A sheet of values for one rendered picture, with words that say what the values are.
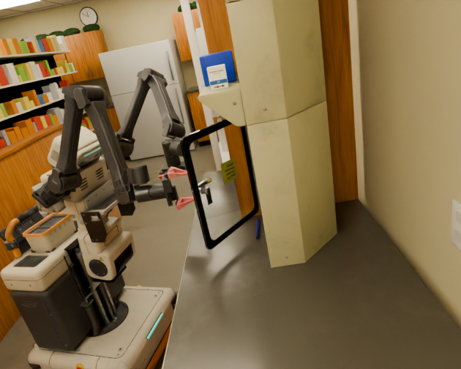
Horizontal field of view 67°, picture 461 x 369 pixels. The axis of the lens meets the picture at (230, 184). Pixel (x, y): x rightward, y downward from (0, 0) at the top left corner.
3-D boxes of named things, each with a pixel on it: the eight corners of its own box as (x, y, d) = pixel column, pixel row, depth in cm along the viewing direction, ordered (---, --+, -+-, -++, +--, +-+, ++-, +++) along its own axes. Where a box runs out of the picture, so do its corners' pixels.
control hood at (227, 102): (243, 105, 125) (238, 76, 121) (246, 126, 95) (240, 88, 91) (211, 110, 126) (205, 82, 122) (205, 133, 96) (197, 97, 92)
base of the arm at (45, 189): (51, 182, 152) (30, 195, 142) (59, 171, 148) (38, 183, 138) (66, 196, 153) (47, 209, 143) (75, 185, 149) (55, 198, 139)
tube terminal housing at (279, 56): (324, 210, 141) (304, -4, 112) (349, 256, 111) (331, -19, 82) (263, 220, 143) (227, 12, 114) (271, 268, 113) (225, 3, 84)
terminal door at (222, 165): (259, 211, 139) (242, 111, 124) (208, 252, 119) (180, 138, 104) (257, 211, 140) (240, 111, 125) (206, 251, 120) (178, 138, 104)
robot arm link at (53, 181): (82, 77, 132) (58, 75, 123) (108, 88, 127) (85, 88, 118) (68, 183, 148) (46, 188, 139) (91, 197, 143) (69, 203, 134)
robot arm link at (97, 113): (95, 92, 131) (70, 91, 121) (105, 86, 128) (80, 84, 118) (136, 200, 132) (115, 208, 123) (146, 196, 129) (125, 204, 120)
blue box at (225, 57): (236, 77, 118) (231, 49, 115) (236, 80, 109) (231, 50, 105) (207, 83, 119) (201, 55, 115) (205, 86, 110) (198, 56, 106)
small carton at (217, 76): (228, 85, 103) (224, 64, 101) (228, 87, 98) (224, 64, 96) (211, 88, 103) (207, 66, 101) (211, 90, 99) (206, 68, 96)
